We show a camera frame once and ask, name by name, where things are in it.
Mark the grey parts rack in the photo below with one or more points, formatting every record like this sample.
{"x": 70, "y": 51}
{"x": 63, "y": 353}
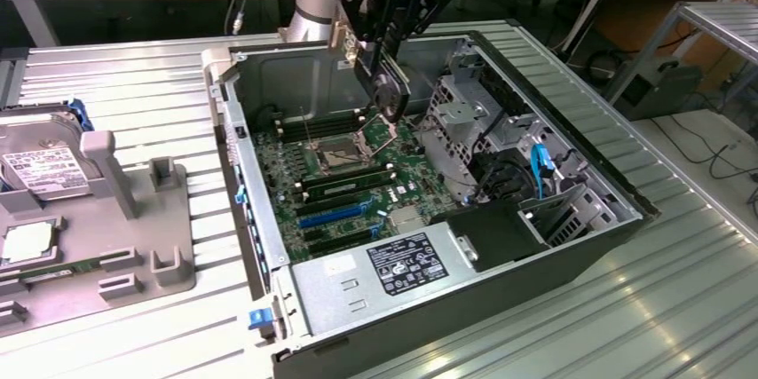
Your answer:
{"x": 77, "y": 237}

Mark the silver socket cover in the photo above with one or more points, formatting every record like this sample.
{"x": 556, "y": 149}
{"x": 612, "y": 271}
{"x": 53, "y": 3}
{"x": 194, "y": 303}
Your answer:
{"x": 380, "y": 137}

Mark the silver chipset heatsink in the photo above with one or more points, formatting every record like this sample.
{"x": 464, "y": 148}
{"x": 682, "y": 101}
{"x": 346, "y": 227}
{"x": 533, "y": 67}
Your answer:
{"x": 406, "y": 218}

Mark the Nvidia graphics card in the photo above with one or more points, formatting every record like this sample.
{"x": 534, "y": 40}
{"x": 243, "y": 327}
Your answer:
{"x": 394, "y": 95}

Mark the blue expansion slot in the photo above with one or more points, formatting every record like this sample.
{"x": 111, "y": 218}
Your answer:
{"x": 332, "y": 218}

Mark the black open PC case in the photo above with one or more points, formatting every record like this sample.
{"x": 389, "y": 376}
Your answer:
{"x": 581, "y": 272}

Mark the blue card retention latch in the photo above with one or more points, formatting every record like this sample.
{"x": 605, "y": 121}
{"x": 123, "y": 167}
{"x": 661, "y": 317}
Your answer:
{"x": 239, "y": 198}

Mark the short black expansion slot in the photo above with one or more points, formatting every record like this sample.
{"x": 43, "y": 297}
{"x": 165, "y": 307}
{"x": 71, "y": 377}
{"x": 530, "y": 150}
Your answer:
{"x": 314, "y": 234}

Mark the black stand pole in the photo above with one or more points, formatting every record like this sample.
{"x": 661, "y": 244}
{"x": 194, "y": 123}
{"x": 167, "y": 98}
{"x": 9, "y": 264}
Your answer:
{"x": 598, "y": 2}

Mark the silver slotted disk bay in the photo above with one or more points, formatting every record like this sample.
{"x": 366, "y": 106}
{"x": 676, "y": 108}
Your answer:
{"x": 569, "y": 219}

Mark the silver CPU chip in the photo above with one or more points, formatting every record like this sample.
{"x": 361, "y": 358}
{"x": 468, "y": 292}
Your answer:
{"x": 27, "y": 243}

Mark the green RAM stick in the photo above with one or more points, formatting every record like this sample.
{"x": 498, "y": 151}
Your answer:
{"x": 59, "y": 272}
{"x": 350, "y": 183}

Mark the long black expansion slot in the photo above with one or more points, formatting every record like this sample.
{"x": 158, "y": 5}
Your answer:
{"x": 329, "y": 207}
{"x": 332, "y": 253}
{"x": 344, "y": 240}

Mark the CPU socket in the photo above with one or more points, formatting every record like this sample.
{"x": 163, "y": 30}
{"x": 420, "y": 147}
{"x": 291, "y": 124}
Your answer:
{"x": 341, "y": 157}

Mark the black RAM slot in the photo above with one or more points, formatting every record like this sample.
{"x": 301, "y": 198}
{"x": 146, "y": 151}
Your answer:
{"x": 344, "y": 173}
{"x": 332, "y": 125}
{"x": 332, "y": 131}
{"x": 332, "y": 115}
{"x": 332, "y": 120}
{"x": 346, "y": 178}

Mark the grey power supply unit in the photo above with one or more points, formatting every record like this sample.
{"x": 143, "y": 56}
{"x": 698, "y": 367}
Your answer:
{"x": 332, "y": 290}

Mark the black plastic air shroud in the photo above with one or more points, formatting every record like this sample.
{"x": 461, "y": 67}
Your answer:
{"x": 492, "y": 237}

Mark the silver hard disk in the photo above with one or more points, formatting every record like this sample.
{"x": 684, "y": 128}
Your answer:
{"x": 42, "y": 161}

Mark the blue disk carrier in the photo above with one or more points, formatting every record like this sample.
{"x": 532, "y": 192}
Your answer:
{"x": 81, "y": 115}

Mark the blue case latch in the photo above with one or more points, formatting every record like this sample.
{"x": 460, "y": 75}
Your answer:
{"x": 257, "y": 319}

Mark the green motherboard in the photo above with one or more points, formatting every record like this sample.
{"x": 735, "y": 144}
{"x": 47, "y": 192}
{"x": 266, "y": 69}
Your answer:
{"x": 414, "y": 183}

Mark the grey aluminium profile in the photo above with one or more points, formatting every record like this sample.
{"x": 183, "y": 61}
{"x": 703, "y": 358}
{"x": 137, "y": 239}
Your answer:
{"x": 13, "y": 77}

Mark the black equipment box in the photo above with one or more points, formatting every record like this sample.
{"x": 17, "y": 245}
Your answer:
{"x": 664, "y": 86}

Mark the thin socket locking lever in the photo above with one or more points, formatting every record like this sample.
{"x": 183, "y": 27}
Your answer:
{"x": 307, "y": 128}

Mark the metal frame table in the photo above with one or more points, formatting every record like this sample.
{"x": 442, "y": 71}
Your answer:
{"x": 720, "y": 19}

